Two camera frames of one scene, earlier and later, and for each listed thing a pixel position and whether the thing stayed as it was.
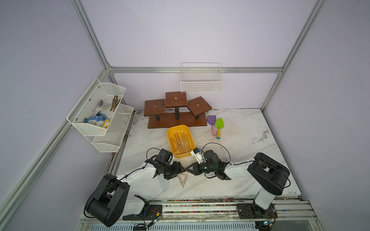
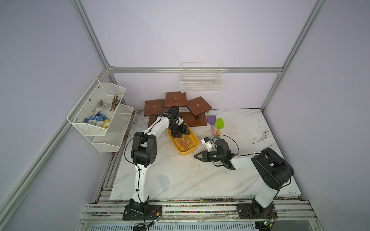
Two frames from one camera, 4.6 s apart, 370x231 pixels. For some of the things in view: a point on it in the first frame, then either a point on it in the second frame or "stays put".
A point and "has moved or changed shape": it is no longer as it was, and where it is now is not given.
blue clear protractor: (164, 183) stays put
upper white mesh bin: (94, 113) stays put
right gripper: (195, 171) -> (205, 158)
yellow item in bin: (106, 123) stays put
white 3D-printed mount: (196, 150) -> (206, 141)
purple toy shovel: (211, 120) stays put
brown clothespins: (115, 102) stays put
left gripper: (177, 166) -> (183, 129)
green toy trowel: (219, 124) stays put
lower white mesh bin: (111, 141) stays put
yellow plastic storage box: (181, 140) has moved or changed shape
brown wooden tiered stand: (175, 110) stays put
